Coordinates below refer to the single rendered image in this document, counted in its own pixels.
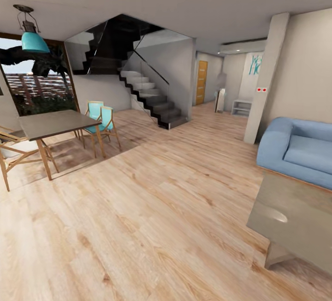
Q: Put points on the breakfast table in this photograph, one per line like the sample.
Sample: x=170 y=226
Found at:
x=39 y=126

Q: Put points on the fixed window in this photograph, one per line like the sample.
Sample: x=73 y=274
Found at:
x=38 y=82

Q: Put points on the door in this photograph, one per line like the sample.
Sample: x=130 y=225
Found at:
x=201 y=82

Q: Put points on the standing mirror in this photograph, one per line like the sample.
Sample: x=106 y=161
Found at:
x=220 y=93

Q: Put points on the stairs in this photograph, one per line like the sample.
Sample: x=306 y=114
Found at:
x=110 y=49

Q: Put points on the room light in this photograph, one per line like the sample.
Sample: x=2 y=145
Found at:
x=31 y=40

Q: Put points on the coffee table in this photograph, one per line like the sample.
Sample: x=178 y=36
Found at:
x=296 y=219

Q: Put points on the sofa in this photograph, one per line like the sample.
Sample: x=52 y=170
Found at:
x=299 y=149

